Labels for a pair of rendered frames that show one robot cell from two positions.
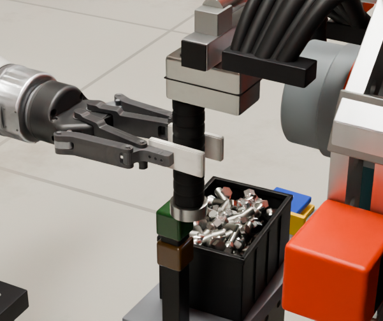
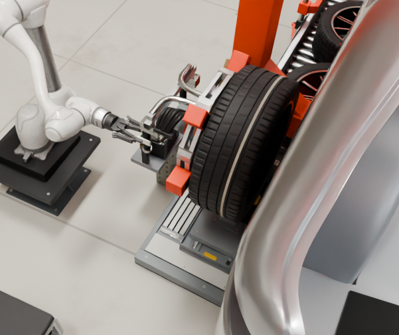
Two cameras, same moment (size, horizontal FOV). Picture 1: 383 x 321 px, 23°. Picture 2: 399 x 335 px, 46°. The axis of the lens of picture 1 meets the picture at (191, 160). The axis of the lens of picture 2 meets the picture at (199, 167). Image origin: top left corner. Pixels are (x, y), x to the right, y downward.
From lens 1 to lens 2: 118 cm
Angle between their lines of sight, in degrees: 25
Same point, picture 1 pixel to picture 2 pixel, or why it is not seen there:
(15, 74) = (99, 113)
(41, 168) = (95, 64)
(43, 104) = (107, 123)
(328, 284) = (174, 188)
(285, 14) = (167, 122)
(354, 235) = (180, 177)
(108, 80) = (118, 13)
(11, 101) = (99, 121)
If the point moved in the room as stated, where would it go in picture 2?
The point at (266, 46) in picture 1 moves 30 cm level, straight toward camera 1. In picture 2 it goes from (163, 129) to (157, 191)
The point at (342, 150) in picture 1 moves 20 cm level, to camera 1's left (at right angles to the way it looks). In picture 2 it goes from (178, 158) to (129, 159)
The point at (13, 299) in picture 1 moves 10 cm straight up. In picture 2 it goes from (95, 141) to (93, 129)
